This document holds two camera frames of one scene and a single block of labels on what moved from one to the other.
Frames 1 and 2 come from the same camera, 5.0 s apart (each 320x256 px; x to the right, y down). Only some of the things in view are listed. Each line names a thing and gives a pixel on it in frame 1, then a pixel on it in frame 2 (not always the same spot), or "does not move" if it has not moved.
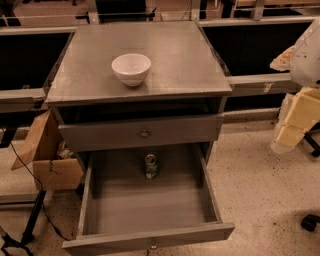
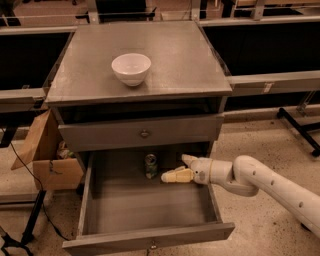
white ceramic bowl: x=131 y=68 does not move
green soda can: x=151 y=166 does not move
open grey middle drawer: x=139 y=197 does not move
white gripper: x=307 y=63 → x=201 y=170
